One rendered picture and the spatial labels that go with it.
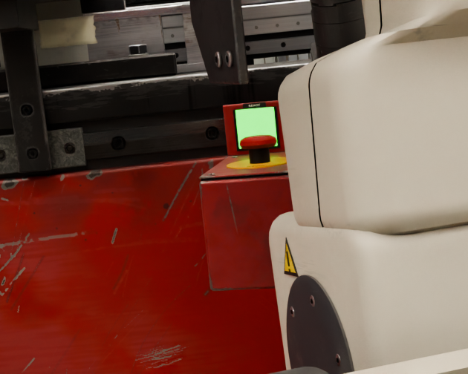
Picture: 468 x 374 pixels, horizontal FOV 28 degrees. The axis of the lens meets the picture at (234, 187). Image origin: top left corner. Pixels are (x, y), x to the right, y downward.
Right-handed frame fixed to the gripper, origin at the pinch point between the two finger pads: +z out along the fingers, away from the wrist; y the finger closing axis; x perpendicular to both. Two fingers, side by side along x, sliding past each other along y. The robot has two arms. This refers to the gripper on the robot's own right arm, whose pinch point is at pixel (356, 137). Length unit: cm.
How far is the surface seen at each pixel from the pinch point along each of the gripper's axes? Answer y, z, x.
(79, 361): 14, 31, 39
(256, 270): -6.1, 10.2, 12.0
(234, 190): -3.6, 2.2, 12.9
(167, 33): 63, 3, 25
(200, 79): 25.0, -0.7, 17.2
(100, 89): 23.8, -1.9, 29.8
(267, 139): 2.6, -0.3, 9.1
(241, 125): 12.5, 1.5, 12.3
